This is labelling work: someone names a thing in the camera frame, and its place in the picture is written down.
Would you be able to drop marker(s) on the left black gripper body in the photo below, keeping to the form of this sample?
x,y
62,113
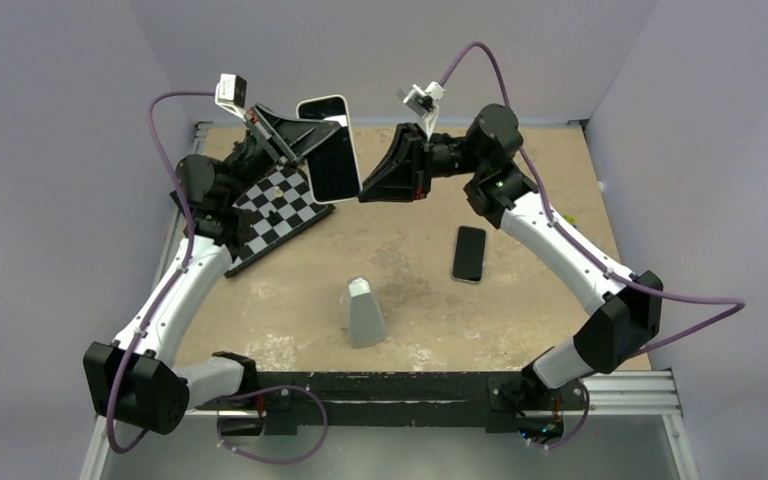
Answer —
x,y
270,137

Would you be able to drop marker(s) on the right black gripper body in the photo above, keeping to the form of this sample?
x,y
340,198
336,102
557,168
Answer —
x,y
433,161

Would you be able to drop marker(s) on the white phone case with phone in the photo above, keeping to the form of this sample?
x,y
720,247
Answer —
x,y
332,168

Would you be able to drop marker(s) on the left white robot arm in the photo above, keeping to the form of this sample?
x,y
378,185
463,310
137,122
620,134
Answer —
x,y
131,378

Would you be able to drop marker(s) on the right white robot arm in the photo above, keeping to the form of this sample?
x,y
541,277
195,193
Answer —
x,y
624,308

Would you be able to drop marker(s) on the black white chessboard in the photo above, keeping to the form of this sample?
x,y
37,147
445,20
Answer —
x,y
271,212

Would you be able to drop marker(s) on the black smartphone on table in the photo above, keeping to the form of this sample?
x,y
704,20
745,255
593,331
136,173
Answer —
x,y
469,254

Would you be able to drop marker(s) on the grey tapered block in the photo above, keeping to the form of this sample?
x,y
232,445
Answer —
x,y
363,321

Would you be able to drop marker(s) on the colourful toy car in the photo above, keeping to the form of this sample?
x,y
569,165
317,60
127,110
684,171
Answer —
x,y
570,220

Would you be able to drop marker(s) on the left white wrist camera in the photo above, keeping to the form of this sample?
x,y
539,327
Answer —
x,y
230,94

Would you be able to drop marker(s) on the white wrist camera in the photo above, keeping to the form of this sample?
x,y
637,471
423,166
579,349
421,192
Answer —
x,y
230,94
424,103

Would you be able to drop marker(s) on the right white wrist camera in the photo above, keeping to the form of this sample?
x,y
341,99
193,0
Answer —
x,y
424,103

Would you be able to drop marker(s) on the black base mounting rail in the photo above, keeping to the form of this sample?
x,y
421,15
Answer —
x,y
497,402

